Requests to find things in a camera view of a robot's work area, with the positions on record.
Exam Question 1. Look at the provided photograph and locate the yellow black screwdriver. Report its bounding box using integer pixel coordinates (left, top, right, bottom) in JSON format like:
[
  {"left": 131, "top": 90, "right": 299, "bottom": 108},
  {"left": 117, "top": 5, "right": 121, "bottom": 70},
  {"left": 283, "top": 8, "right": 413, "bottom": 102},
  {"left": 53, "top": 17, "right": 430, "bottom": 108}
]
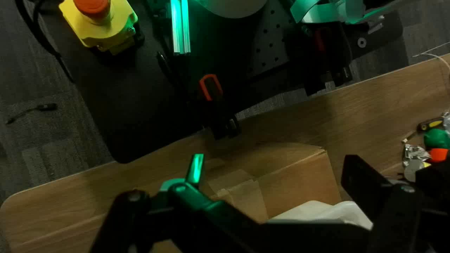
[{"left": 401, "top": 116, "right": 447, "bottom": 143}]

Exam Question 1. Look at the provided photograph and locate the pale yellow cloth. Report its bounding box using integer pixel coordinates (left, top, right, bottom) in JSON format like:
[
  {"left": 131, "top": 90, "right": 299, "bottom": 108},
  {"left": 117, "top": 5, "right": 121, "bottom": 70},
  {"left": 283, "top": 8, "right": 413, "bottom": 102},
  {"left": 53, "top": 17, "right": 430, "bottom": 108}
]
[{"left": 269, "top": 199, "right": 374, "bottom": 232}]

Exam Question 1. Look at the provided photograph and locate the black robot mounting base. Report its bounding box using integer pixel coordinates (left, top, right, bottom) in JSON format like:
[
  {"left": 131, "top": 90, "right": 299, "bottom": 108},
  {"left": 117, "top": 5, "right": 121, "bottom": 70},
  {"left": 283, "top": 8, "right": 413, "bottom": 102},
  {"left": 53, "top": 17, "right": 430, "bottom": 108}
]
[{"left": 34, "top": 0, "right": 409, "bottom": 166}]

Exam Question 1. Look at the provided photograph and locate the black clamp orange handle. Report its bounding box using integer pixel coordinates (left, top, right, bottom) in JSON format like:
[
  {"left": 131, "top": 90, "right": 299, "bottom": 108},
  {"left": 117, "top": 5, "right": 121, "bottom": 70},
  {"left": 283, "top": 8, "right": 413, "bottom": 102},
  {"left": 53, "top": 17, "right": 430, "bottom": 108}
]
[{"left": 195, "top": 73, "right": 243, "bottom": 140}]

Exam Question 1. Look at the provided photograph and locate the black floor cable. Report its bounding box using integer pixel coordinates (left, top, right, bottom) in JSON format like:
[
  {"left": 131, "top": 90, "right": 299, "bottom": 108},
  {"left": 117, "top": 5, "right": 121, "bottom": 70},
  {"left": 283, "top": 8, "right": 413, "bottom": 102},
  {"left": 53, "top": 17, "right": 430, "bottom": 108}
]
[{"left": 4, "top": 102, "right": 60, "bottom": 126}]

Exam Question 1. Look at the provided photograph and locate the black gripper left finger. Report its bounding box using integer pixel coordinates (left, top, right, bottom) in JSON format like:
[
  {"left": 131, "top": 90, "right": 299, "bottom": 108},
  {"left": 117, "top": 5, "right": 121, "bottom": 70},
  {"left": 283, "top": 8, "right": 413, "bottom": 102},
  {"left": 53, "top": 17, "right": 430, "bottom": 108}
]
[{"left": 89, "top": 152, "right": 264, "bottom": 253}]

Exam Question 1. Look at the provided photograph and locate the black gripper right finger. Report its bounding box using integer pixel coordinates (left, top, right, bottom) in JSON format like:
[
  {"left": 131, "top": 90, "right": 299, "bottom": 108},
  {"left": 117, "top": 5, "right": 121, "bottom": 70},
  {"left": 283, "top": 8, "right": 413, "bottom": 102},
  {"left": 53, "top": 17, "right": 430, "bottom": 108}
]
[{"left": 340, "top": 153, "right": 450, "bottom": 253}]

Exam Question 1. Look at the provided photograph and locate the small green object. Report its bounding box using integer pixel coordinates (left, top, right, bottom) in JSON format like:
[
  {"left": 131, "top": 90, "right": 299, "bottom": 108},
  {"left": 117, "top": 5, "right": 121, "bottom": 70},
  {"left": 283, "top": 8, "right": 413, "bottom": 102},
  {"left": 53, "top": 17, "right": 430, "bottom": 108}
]
[{"left": 423, "top": 128, "right": 450, "bottom": 150}]

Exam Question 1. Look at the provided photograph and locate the small orange round object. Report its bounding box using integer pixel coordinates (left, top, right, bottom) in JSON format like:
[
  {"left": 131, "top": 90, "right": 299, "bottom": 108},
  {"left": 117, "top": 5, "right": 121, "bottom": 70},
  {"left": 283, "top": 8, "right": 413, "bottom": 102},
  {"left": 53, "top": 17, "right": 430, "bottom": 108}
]
[{"left": 427, "top": 147, "right": 450, "bottom": 164}]

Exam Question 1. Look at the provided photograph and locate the yellow emergency stop button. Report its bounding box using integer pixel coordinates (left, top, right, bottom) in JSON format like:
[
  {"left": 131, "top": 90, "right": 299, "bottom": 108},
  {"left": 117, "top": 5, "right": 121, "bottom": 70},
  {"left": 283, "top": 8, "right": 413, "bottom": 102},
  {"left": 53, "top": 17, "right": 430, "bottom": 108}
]
[{"left": 58, "top": 0, "right": 141, "bottom": 56}]

